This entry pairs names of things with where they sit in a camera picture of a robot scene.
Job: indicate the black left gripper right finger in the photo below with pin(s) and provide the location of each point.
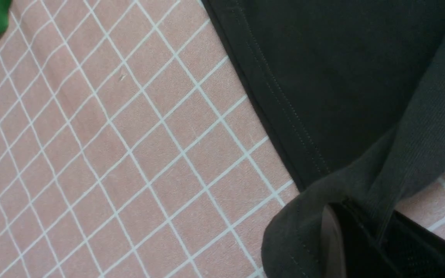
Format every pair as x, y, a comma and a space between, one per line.
412, 250

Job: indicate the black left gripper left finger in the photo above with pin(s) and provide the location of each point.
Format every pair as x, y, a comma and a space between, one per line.
346, 248

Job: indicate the dark gray long-sleeve shirt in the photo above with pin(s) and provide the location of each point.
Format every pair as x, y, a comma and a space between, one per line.
352, 96

